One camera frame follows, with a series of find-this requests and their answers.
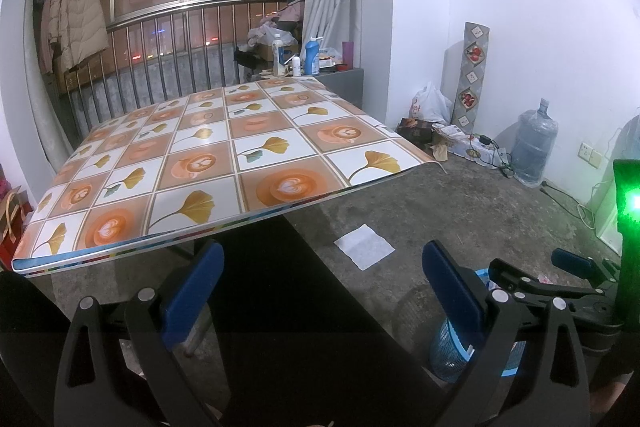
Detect grey cabinet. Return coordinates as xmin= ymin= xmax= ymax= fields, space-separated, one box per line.
xmin=312 ymin=67 xmax=365 ymax=108

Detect white cable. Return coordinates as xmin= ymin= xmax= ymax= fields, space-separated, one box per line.
xmin=576 ymin=179 xmax=622 ymax=234

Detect white paper sheet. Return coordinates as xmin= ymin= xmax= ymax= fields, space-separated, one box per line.
xmin=334 ymin=223 xmax=397 ymax=272

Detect rolled patterned tablecloth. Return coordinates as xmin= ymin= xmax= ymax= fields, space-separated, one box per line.
xmin=451 ymin=22 xmax=492 ymax=130

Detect black cable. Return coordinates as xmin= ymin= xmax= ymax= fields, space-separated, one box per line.
xmin=537 ymin=179 xmax=582 ymax=208

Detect wall socket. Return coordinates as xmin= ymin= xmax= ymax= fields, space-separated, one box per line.
xmin=577 ymin=142 xmax=604 ymax=167

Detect beige padded jacket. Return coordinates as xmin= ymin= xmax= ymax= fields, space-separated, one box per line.
xmin=40 ymin=0 xmax=110 ymax=76

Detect white appliance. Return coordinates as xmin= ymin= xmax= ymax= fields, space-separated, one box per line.
xmin=592 ymin=114 xmax=640 ymax=254

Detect cardboard box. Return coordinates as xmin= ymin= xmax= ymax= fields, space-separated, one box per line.
xmin=255 ymin=44 xmax=301 ymax=68

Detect brown box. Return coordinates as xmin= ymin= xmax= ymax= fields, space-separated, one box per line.
xmin=397 ymin=118 xmax=434 ymax=148

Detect blue mesh waste basket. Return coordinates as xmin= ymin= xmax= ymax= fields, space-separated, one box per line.
xmin=430 ymin=267 xmax=529 ymax=384

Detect white plastic bag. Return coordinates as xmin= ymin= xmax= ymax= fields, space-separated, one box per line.
xmin=411 ymin=83 xmax=451 ymax=124

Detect pile of clothes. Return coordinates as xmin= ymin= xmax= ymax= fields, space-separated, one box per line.
xmin=247 ymin=0 xmax=306 ymax=51

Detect black bag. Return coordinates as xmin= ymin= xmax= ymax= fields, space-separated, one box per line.
xmin=233 ymin=49 xmax=259 ymax=71

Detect person's right forearm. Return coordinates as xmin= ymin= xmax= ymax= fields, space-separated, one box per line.
xmin=591 ymin=372 xmax=639 ymax=427

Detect metal balcony railing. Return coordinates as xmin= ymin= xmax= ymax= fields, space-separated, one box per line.
xmin=60 ymin=0 xmax=302 ymax=142

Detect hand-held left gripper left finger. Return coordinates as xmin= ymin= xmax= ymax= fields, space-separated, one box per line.
xmin=52 ymin=239 xmax=236 ymax=427

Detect large water jug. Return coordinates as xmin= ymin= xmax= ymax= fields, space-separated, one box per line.
xmin=510 ymin=98 xmax=560 ymax=186

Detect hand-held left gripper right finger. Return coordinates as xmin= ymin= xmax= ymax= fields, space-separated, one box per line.
xmin=421 ymin=239 xmax=592 ymax=427

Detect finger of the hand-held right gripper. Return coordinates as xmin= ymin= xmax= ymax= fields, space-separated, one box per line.
xmin=487 ymin=258 xmax=613 ymax=325
xmin=551 ymin=248 xmax=622 ymax=289

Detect white detergent bottle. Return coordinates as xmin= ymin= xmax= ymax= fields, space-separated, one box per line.
xmin=271 ymin=33 xmax=286 ymax=77

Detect red gift bag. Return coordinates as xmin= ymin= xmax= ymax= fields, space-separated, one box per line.
xmin=0 ymin=179 xmax=34 ymax=261

